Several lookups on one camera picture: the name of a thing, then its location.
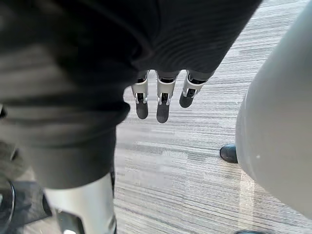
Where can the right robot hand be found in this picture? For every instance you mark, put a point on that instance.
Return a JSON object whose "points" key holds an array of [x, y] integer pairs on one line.
{"points": [[85, 73]]}

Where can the dark right robot foot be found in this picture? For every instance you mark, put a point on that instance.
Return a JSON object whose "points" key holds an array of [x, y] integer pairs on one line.
{"points": [[229, 153]]}

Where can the dark robot foot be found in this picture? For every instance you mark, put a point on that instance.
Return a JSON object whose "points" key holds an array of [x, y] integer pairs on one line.
{"points": [[248, 232], [229, 153]]}

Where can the dark left robot foot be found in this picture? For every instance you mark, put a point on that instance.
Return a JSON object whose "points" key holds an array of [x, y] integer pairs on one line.
{"points": [[248, 232]]}

